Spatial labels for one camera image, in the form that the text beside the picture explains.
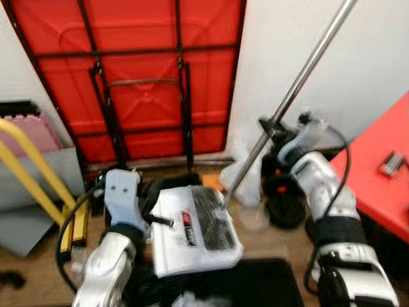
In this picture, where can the pink foam mat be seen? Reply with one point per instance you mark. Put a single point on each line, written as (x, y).
(38, 131)

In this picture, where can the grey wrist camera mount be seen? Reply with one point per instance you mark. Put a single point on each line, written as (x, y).
(307, 137)
(121, 198)

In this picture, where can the yellow metal rack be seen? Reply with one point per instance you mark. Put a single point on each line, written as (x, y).
(25, 150)

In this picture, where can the black foam mat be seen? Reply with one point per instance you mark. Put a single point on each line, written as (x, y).
(19, 109)

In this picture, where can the grey folded mat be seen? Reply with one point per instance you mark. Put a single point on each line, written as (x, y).
(25, 217)

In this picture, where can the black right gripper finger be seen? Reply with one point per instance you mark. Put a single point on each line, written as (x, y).
(271, 126)

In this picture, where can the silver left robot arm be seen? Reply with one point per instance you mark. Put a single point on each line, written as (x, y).
(105, 268)

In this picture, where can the red folded table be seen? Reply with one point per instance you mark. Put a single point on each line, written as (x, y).
(211, 96)

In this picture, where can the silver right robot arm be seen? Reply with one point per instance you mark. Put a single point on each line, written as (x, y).
(332, 192)

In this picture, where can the clear plastic bag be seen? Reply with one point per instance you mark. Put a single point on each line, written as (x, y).
(254, 187)

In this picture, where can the small silver black object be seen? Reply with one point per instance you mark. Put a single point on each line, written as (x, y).
(391, 164)

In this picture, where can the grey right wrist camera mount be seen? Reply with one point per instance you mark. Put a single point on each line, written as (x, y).
(307, 137)

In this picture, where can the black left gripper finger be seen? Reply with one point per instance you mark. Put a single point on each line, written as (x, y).
(163, 220)

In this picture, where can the silver metal pole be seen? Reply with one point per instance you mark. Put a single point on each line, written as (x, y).
(307, 70)

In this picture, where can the small black floor object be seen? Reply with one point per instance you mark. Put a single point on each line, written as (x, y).
(11, 279)

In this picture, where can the black round object red dot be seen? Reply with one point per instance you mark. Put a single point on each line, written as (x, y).
(284, 204)

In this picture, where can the small orange item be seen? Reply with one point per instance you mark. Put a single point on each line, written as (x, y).
(213, 182)

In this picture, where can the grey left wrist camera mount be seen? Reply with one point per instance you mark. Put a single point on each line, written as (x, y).
(121, 198)

